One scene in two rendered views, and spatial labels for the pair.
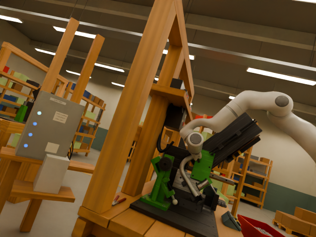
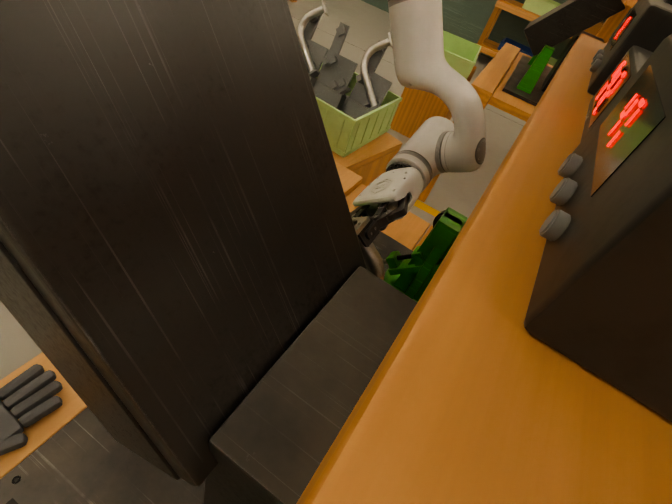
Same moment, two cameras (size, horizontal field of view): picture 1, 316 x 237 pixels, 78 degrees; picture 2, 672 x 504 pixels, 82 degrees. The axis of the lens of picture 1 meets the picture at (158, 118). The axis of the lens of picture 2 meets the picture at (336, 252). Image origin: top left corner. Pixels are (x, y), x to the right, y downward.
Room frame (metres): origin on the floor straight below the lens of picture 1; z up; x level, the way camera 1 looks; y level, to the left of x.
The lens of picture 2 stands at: (1.82, -0.33, 1.63)
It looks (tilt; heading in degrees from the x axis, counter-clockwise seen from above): 44 degrees down; 181
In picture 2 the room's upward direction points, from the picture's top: 21 degrees clockwise
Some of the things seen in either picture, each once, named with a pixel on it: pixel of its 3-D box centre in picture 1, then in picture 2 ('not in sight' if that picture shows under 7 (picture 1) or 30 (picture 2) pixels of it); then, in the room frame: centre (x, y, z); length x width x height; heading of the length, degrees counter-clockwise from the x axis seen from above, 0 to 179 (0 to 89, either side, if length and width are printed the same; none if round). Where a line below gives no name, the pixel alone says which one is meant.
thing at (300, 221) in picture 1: (301, 222); not in sight; (6.06, -5.11, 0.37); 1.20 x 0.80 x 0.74; 86
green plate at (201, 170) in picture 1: (202, 165); not in sight; (1.35, -0.39, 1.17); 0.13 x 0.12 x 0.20; 164
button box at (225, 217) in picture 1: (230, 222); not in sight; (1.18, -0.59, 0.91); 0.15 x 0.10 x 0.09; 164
